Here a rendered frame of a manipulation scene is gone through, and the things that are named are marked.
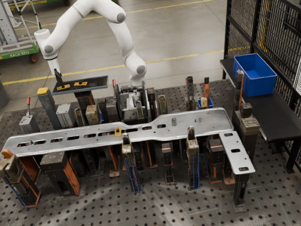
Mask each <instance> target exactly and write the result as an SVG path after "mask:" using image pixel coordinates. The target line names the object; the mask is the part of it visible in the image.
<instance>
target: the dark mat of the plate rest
mask: <svg viewBox="0 0 301 226"><path fill-rule="evenodd" d="M107 80H108V76H106V77H99V78H90V79H83V80H77V81H70V82H63V83H60V84H58V83H56V85H55V88H54V90H53V93H56V92H62V91H71V90H78V89H85V88H91V87H100V86H106V85H107ZM78 82H87V84H86V85H84V86H74V84H75V83H78ZM68 84H69V85H70V87H69V88H65V89H62V90H57V88H58V87H61V86H63V85H68Z"/></svg>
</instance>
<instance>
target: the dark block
mask: <svg viewBox="0 0 301 226"><path fill-rule="evenodd" d="M146 91H147V98H148V102H149V106H150V114H151V120H152V121H153V120H155V119H156V118H157V111H156V104H155V101H156V99H155V90H154V87H151V88H147V89H146Z"/></svg>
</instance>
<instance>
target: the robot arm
mask: <svg viewBox="0 0 301 226"><path fill-rule="evenodd" d="M91 11H95V12H97V13H98V14H100V15H102V16H103V17H105V19H106V21H107V23H108V24H109V26H110V28H111V30H112V31H113V33H114V35H115V37H116V40H117V42H118V44H119V47H120V53H121V58H122V61H123V63H124V65H125V66H126V67H127V68H128V69H129V70H130V72H131V76H130V78H129V82H130V86H138V88H142V82H141V81H142V80H143V81H144V86H145V89H146V82H145V74H146V72H147V66H146V64H145V62H144V60H143V59H142V58H140V57H139V56H138V55H137V54H136V52H135V50H134V48H133V40H132V37H131V34H130V32H129V30H128V28H127V25H126V24H125V20H126V12H125V11H124V9H123V8H121V7H120V6H118V5H117V4H115V3H114V2H112V1H111V0H78V1H76V2H75V3H74V4H73V5H72V6H71V7H70V8H69V9H68V10H67V11H66V12H65V13H64V14H63V15H62V16H61V17H60V18H59V20H58V21H57V25H56V27H55V29H54V31H53V32H52V34H50V32H49V30H48V29H41V30H38V31H36V32H35V33H34V35H35V37H36V40H37V42H38V45H39V47H40V50H41V52H42V55H43V57H44V59H45V60H47V61H48V64H49V66H50V69H51V72H52V75H55V76H56V80H57V82H58V84H60V83H63V81H62V78H61V76H62V74H61V72H60V67H59V64H58V61H57V57H58V53H57V49H58V48H59V47H60V46H61V45H62V44H63V43H64V42H65V41H66V39H67V37H68V35H69V33H70V31H71V30H72V29H73V28H74V27H75V26H76V25H77V24H78V23H79V22H80V21H81V20H82V19H83V18H84V17H85V16H86V15H87V14H88V13H90V12H91Z"/></svg>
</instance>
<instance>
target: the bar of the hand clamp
mask: <svg viewBox="0 0 301 226"><path fill-rule="evenodd" d="M186 83H187V97H188V103H189V96H192V99H193V100H192V102H193V103H194V88H193V76H192V75H190V76H186Z"/></svg>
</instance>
